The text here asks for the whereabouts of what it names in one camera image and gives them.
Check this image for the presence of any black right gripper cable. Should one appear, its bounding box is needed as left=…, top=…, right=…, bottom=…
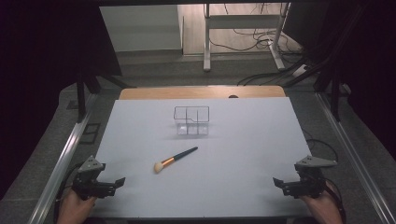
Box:
left=324, top=177, right=347, bottom=224

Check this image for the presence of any white table mat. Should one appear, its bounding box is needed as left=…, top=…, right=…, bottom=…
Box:
left=89, top=97, right=314, bottom=219

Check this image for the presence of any white desk frame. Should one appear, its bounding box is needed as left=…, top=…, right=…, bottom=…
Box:
left=203, top=2, right=292, bottom=73

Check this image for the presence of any white power strip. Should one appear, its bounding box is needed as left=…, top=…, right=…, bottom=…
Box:
left=292, top=63, right=310, bottom=78

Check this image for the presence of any person's right hand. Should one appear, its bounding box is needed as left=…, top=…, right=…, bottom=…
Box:
left=301, top=183, right=346, bottom=224

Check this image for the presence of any black metal stand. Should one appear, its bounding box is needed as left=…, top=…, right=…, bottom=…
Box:
left=282, top=4, right=351, bottom=123
left=75, top=66, right=137, bottom=124

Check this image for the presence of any clear acrylic organizer box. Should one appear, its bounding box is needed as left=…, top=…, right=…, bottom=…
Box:
left=173, top=105, right=211, bottom=136

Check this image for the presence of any black curtain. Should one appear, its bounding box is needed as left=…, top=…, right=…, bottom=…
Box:
left=282, top=0, right=396, bottom=161
left=0, top=0, right=123, bottom=201

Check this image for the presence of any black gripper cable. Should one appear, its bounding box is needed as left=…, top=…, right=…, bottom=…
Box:
left=324, top=177, right=347, bottom=224
left=53, top=161, right=84, bottom=220

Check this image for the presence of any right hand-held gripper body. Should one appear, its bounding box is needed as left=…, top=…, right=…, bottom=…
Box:
left=289, top=155, right=338, bottom=199

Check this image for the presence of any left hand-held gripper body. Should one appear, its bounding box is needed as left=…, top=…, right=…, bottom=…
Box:
left=72, top=155, right=117, bottom=201

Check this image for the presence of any black cable under desk frame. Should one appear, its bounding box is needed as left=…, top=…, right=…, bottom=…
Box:
left=207, top=28, right=283, bottom=53

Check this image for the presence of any aluminium floor rail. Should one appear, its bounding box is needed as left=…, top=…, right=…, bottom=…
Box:
left=27, top=92, right=99, bottom=224
left=315, top=91, right=396, bottom=224

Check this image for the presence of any bundle of black floor cables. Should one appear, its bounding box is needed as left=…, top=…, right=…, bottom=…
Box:
left=236, top=46, right=311, bottom=87

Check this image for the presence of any person's left hand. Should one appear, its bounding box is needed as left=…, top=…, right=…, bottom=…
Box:
left=57, top=189, right=98, bottom=224

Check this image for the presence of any makeup brush with black handle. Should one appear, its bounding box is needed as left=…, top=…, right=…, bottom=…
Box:
left=153, top=146, right=199, bottom=175

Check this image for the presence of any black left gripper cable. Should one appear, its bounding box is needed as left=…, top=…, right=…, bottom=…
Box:
left=53, top=161, right=84, bottom=220

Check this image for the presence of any black looped floor cable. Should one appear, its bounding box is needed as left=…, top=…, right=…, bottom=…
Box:
left=301, top=128, right=340, bottom=162

